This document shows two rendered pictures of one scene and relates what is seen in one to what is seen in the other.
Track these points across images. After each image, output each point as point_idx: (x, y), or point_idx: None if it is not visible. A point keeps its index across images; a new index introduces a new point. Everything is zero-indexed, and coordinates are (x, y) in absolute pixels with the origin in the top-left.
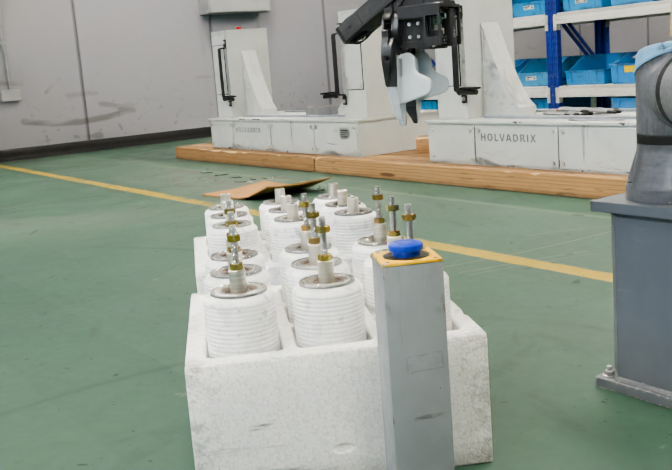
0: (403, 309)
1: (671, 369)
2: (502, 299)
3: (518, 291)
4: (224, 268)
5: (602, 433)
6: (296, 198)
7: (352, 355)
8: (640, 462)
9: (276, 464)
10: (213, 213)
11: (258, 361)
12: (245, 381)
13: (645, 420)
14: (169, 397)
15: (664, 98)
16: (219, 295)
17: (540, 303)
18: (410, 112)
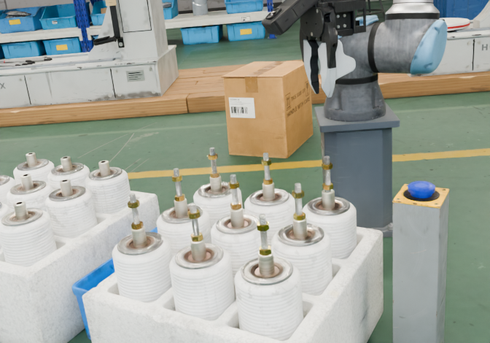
0: (442, 233)
1: (378, 214)
2: (160, 206)
3: (157, 198)
4: (182, 257)
5: (386, 266)
6: (4, 175)
7: (351, 282)
8: None
9: None
10: None
11: (322, 320)
12: (319, 342)
13: (386, 249)
14: None
15: (380, 55)
16: (275, 281)
17: (189, 201)
18: (314, 85)
